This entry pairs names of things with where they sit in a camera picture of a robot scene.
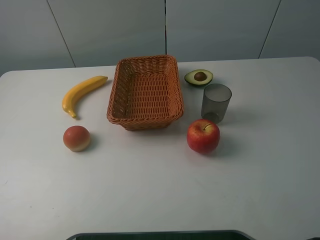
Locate grey translucent plastic cup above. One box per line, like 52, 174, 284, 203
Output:
201, 83, 232, 124

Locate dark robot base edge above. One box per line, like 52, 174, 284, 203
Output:
69, 230, 253, 240

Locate brown wicker basket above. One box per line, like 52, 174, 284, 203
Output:
106, 55, 184, 131

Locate red apple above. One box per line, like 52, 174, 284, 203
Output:
186, 119, 221, 155

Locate halved avocado with pit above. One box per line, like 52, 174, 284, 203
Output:
184, 69, 214, 87

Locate red-orange peach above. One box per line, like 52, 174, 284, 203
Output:
63, 125, 91, 152

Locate yellow banana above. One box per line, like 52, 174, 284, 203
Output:
62, 75, 108, 119

